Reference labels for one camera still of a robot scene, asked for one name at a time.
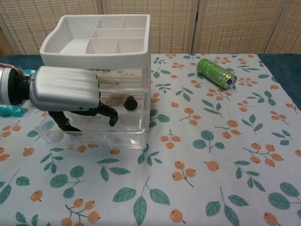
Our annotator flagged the white plastic drawer organizer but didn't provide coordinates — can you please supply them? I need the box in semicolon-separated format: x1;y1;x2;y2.
39;14;151;135

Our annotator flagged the black round knob item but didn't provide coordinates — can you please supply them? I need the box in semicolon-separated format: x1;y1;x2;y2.
124;95;138;111

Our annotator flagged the green energy drink can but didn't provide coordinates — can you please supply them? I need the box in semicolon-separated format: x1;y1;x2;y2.
196;58;237;90

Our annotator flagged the woven bamboo folding screen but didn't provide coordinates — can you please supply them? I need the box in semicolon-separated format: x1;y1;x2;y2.
0;0;301;56

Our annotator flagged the teal snack bag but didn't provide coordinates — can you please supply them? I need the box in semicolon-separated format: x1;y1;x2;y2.
0;69;38;118

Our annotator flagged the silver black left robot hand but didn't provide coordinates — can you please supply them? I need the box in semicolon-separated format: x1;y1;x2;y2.
29;66;119;132

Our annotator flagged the fruit and leaf print tablecloth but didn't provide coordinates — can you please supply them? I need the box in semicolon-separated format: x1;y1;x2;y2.
0;53;301;226

